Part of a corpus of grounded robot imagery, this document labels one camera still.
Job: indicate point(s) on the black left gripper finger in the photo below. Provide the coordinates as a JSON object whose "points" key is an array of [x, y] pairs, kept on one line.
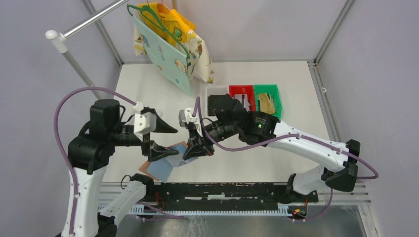
{"points": [[161, 125], [157, 152]]}

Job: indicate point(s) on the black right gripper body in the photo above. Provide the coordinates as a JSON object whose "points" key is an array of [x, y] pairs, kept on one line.
{"points": [[194, 135]]}

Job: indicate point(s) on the white cards stack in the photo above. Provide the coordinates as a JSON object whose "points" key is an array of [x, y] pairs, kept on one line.
{"points": [[243, 99]]}

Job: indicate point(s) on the yellow patterned children shirt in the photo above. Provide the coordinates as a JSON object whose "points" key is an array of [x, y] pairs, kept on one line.
{"points": [[193, 42]]}

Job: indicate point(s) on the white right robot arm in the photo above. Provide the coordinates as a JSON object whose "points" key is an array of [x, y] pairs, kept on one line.
{"points": [[336, 161]]}

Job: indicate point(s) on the gold cards stack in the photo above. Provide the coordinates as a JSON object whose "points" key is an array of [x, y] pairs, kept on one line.
{"points": [[266, 103]]}

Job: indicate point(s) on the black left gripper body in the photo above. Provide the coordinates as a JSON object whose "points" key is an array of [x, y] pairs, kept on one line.
{"points": [[146, 143]]}

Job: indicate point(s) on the white plastic bin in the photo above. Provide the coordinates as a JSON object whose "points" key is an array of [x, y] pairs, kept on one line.
{"points": [[213, 90]]}

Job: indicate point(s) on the green plastic bin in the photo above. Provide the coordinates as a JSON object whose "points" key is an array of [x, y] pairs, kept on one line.
{"points": [[271, 89]]}

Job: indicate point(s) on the red plastic bin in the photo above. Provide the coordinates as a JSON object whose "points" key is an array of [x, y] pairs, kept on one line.
{"points": [[244, 89]]}

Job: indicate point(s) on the green clothes hanger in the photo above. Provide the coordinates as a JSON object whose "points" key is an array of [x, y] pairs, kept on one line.
{"points": [[136, 38]]}

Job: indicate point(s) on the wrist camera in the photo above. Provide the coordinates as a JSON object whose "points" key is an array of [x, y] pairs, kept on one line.
{"points": [[186, 117], [145, 121]]}

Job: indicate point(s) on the white printed credit card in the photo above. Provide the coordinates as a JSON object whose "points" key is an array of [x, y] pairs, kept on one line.
{"points": [[177, 160]]}

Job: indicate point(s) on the light green cartoon garment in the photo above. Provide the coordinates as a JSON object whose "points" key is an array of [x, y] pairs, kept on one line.
{"points": [[172, 63]]}

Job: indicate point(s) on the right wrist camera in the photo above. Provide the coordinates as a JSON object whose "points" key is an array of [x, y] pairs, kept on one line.
{"points": [[186, 117]]}

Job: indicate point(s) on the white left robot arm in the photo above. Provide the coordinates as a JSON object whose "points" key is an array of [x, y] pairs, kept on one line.
{"points": [[88, 156]]}

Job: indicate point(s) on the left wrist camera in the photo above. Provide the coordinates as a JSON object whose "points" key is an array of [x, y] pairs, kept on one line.
{"points": [[145, 121]]}

